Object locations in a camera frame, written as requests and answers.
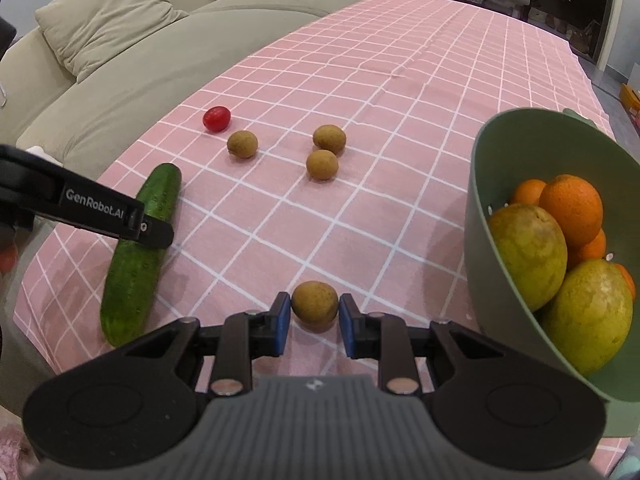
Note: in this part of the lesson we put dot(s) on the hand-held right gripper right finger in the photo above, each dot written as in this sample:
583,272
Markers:
348,325

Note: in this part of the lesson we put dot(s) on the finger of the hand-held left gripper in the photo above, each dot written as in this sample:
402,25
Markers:
25,167

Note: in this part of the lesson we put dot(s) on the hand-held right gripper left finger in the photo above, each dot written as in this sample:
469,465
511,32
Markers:
282,322

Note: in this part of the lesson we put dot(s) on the green cucumber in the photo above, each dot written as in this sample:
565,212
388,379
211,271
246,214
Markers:
130,285

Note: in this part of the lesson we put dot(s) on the green colander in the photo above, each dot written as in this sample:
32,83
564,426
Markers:
477,265

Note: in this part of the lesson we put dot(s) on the orange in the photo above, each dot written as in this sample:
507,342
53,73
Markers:
572,209
591,252
529,192
627,280

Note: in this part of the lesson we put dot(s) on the person's left hand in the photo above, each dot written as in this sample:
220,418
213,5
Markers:
6,259

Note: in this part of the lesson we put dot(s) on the white soft cloth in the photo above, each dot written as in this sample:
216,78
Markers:
37,152

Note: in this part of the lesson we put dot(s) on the beige sofa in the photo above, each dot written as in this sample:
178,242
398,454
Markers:
165,60

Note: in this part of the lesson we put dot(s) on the beige sofa cushion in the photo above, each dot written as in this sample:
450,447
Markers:
107,20

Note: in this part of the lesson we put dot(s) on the pink checked tablecloth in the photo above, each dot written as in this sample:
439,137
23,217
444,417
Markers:
400,85

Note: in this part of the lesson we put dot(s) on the pink fuzzy blanket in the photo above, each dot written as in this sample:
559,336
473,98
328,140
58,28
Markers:
10,445

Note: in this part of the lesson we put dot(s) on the orange box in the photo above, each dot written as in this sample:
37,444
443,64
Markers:
631,97

